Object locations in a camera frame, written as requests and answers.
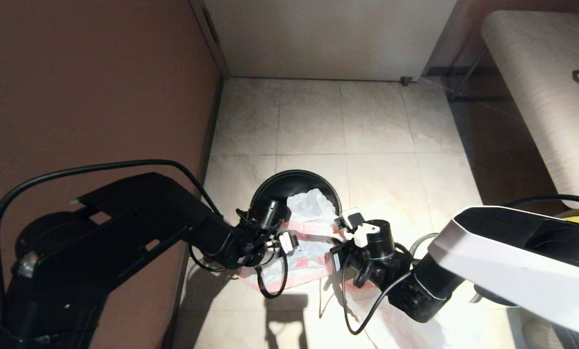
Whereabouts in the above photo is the black round trash bin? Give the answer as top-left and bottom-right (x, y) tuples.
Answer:
(249, 170), (342, 228)

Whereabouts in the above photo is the white door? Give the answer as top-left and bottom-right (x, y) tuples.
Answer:
(202, 0), (457, 81)

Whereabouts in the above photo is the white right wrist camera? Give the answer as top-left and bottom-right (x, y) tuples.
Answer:
(339, 208), (369, 232)

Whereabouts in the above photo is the fresh white plastic bag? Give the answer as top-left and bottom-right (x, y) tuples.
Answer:
(239, 188), (363, 291)

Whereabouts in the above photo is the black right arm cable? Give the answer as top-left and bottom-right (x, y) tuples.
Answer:
(342, 252), (416, 336)

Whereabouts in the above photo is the dark grey baseboard strip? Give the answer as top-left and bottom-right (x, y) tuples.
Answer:
(162, 78), (225, 349)

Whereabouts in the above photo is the grey door frame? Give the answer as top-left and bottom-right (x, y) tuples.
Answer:
(189, 0), (232, 80)

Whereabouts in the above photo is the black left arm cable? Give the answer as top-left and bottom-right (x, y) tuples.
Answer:
(0, 159), (222, 335)

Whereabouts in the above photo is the used white bin liner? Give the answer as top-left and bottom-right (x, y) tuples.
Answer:
(353, 284), (489, 349)

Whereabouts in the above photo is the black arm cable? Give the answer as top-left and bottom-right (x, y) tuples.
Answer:
(342, 252), (416, 336)
(0, 159), (222, 335)

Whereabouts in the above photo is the grey bin rim ring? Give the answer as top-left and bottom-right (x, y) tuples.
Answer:
(408, 233), (439, 258)

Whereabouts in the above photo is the black metal bench frame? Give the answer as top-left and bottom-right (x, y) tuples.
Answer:
(446, 48), (492, 104)

